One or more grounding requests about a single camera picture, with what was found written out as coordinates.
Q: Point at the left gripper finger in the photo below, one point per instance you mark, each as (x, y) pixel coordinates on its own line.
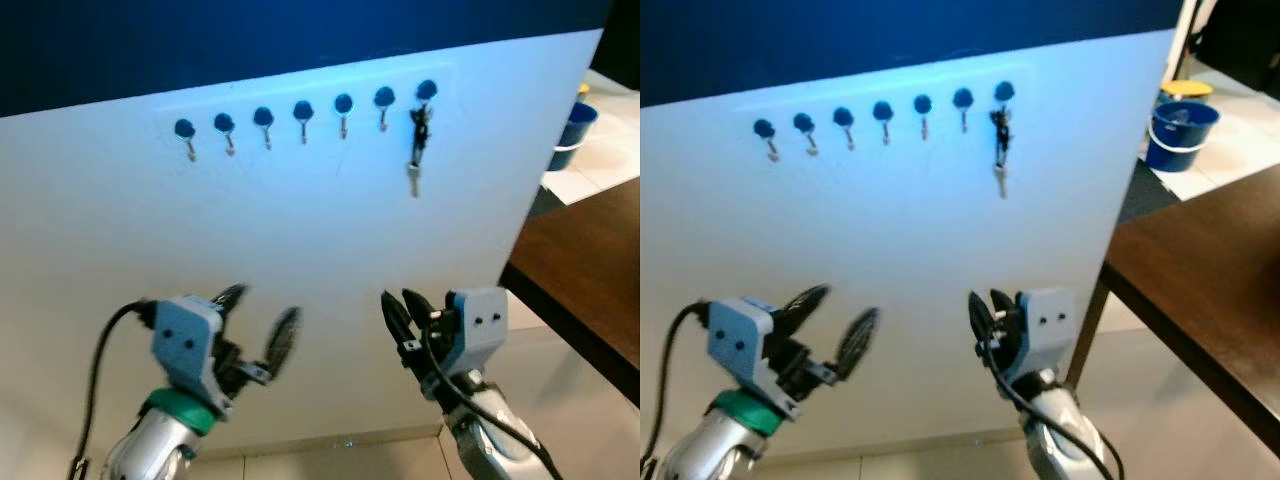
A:
(232, 296)
(806, 298)
(283, 340)
(858, 342)

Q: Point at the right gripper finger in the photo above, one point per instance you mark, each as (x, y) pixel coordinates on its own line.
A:
(1002, 304)
(397, 322)
(981, 320)
(419, 306)

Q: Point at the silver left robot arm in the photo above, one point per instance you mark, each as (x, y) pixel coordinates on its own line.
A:
(715, 445)
(150, 445)

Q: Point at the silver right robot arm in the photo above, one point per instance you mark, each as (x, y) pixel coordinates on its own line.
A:
(490, 440)
(1060, 440)

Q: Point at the white hook board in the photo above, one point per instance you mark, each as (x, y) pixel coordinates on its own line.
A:
(300, 250)
(900, 250)

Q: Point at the dark grey floor mat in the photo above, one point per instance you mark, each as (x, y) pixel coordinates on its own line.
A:
(1145, 195)
(545, 200)

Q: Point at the key bunch with black fob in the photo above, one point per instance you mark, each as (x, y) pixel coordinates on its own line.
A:
(999, 130)
(418, 130)

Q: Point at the blue plastic bucket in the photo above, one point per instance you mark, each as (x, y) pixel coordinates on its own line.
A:
(575, 125)
(1180, 135)

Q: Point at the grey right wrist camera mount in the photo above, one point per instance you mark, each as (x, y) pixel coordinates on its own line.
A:
(480, 325)
(1045, 330)

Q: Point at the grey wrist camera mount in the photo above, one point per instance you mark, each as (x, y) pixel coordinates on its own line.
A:
(740, 345)
(180, 345)
(480, 325)
(1045, 330)

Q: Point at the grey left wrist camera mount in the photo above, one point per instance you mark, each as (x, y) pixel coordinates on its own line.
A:
(740, 345)
(180, 345)

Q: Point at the blue wall hook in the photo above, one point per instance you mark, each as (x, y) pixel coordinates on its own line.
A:
(426, 90)
(303, 109)
(343, 103)
(764, 128)
(1004, 92)
(803, 122)
(922, 104)
(263, 116)
(843, 116)
(224, 122)
(882, 110)
(384, 97)
(962, 98)

